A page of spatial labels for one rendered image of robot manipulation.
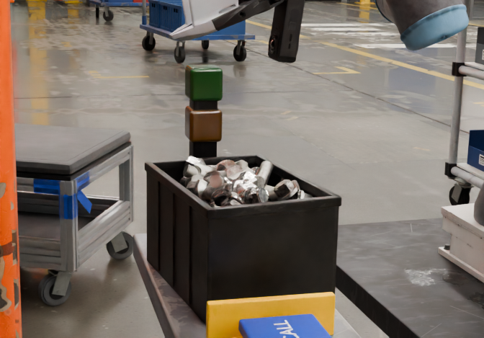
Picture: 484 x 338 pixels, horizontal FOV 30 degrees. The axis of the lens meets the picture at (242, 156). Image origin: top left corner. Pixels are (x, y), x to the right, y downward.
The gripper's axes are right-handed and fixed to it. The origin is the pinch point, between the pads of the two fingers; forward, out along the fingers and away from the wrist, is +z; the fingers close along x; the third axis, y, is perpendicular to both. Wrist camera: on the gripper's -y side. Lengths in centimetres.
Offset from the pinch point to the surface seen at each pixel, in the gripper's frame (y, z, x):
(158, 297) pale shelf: -18.1, 18.2, 23.3
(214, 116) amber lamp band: -8.7, 1.8, 6.9
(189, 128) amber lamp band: -8.8, 5.0, 6.3
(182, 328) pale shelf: -18.0, 17.9, 32.2
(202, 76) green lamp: -3.7, 1.1, 6.8
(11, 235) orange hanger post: 9, 25, 66
